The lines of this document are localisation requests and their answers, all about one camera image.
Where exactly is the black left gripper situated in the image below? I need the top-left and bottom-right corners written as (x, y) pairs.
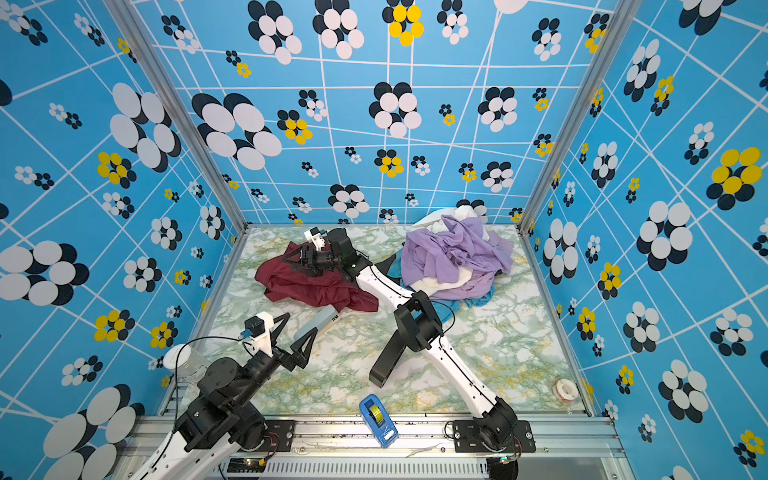
top-left (232, 314), bottom-right (315, 412)

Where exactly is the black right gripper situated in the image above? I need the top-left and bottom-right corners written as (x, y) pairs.
top-left (284, 246), bottom-right (346, 277)

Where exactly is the maroon red cloth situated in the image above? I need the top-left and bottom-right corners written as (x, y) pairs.
top-left (254, 255), bottom-right (379, 312)

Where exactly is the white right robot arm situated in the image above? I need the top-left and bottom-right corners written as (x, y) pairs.
top-left (283, 228), bottom-right (518, 452)

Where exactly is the black dark cloth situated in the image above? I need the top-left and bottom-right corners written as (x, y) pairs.
top-left (375, 251), bottom-right (401, 280)

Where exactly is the white cloth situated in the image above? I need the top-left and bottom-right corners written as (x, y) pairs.
top-left (413, 205), bottom-right (488, 229)

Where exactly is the lavender purple cloth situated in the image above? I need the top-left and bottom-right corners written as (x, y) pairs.
top-left (401, 216), bottom-right (514, 288)

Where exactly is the teal blue cloth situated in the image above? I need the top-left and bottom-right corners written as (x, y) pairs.
top-left (393, 269), bottom-right (495, 307)

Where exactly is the grey rectangular case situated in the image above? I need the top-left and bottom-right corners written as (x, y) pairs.
top-left (294, 305), bottom-right (339, 340)

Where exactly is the black rectangular box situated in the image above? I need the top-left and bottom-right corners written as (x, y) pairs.
top-left (369, 331), bottom-right (407, 388)

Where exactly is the clear jar white lid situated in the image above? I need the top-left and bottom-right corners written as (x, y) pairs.
top-left (162, 344), bottom-right (210, 386)

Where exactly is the blue tape dispenser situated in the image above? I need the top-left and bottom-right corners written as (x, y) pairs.
top-left (359, 394), bottom-right (399, 448)

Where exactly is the white tape roll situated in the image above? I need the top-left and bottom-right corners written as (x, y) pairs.
top-left (553, 378), bottom-right (581, 403)

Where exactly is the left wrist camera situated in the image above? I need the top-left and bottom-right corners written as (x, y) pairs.
top-left (241, 316), bottom-right (268, 339)

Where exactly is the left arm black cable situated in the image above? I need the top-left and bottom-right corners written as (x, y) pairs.
top-left (170, 334), bottom-right (250, 391)

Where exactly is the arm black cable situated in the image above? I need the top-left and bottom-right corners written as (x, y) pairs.
top-left (170, 334), bottom-right (250, 391)
top-left (428, 299), bottom-right (457, 337)

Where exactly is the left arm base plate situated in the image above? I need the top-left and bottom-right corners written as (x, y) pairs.
top-left (255, 419), bottom-right (296, 453)

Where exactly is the aluminium front rail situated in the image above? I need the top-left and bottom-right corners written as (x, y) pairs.
top-left (113, 413), bottom-right (637, 480)

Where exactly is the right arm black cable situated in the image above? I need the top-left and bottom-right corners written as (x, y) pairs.
top-left (428, 299), bottom-right (457, 337)

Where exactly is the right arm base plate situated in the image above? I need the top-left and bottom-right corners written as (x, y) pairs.
top-left (446, 420), bottom-right (537, 454)

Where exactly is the aluminium frame post left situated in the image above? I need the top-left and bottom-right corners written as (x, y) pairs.
top-left (104, 1), bottom-right (248, 235)

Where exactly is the aluminium frame post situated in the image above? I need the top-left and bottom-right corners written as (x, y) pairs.
top-left (104, 1), bottom-right (248, 235)
top-left (520, 0), bottom-right (642, 233)

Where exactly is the aluminium frame post right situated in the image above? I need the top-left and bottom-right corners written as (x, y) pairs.
top-left (520, 0), bottom-right (642, 233)

